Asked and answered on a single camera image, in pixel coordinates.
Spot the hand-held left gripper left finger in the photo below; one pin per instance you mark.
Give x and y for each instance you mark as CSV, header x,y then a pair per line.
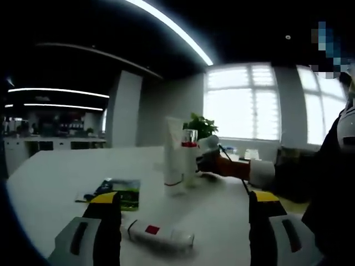
x,y
106,227

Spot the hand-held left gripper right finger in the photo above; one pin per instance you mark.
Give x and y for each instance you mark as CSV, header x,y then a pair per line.
x,y
266,224

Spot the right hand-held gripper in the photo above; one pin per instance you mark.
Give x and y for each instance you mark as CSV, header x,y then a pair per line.
x,y
209,144

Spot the green skincare sachet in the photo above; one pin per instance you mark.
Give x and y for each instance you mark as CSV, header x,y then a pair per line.
x,y
129,196

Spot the white skincare tube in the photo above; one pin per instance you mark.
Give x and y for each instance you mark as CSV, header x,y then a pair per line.
x,y
173,160

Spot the white skincare bottle red label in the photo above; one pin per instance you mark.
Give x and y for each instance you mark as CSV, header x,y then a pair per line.
x,y
158,234

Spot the person's right hand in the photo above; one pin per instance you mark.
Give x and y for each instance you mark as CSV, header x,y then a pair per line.
x,y
230,167

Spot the potted green plant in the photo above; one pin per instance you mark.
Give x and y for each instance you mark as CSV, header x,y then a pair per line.
x,y
203,124

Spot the blue packet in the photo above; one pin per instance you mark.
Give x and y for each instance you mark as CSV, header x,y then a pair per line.
x,y
230,149

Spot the white box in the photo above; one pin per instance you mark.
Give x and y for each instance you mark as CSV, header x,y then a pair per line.
x,y
251,154

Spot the large window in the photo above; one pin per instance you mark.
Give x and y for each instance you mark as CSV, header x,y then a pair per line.
x,y
316,110
241,105

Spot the white workbench row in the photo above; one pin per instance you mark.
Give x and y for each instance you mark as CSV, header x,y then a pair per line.
x,y
55,142

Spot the long ceiling light strip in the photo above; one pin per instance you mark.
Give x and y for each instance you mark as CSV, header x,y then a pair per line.
x,y
180,36

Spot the white chest device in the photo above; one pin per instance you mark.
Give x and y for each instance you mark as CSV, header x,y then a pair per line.
x,y
344,124

